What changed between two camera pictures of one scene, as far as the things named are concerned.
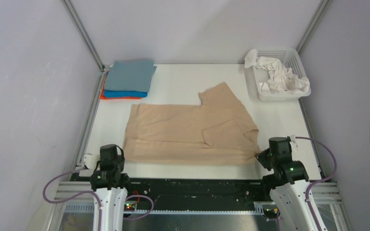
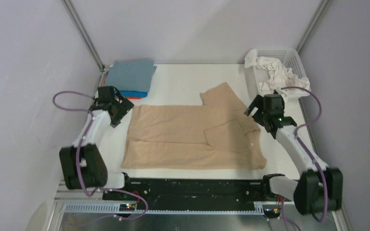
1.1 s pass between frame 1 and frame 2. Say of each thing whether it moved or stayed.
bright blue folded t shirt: stayed
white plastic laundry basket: stayed
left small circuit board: stayed
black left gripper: moved
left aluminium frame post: stayed
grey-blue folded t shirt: stayed
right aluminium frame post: stayed
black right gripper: moved
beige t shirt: moved
